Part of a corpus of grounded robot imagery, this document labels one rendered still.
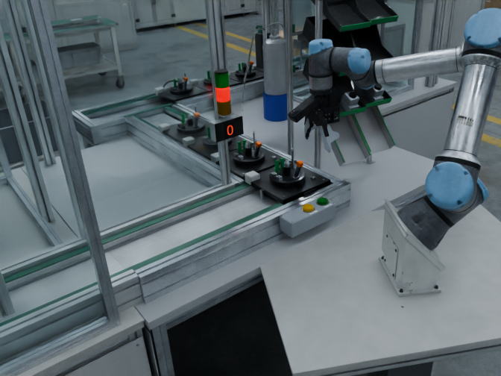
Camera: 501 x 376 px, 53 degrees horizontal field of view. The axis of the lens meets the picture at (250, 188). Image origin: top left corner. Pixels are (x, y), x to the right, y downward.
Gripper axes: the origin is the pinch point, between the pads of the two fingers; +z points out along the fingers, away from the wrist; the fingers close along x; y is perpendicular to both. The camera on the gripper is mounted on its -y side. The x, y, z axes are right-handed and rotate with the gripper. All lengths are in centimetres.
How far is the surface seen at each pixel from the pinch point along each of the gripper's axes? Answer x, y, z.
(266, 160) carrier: 40.1, -0.5, 19.2
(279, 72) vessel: 104, 40, 0
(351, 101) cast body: 16.1, 25.5, -7.3
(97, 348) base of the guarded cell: -21, -84, 34
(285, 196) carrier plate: 8.1, -8.6, 20.4
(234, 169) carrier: 38.5, -16.1, 19.2
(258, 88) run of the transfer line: 150, 47, 20
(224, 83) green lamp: 23.7, -22.2, -20.8
